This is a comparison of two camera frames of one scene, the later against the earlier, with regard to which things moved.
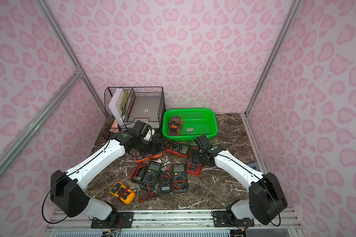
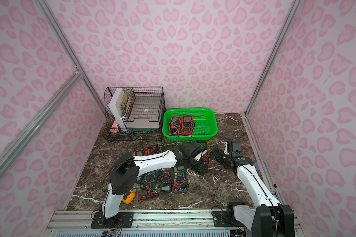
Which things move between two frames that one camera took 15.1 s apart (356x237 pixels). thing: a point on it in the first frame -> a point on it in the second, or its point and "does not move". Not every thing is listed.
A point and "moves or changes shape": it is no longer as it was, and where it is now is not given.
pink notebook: x=114 y=127 does not move
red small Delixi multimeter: x=194 y=166 moves or changes shape
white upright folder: x=117 y=95 does not move
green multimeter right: x=179 y=178 does not move
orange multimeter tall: x=174 y=126 does not move
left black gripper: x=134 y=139 -> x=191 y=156
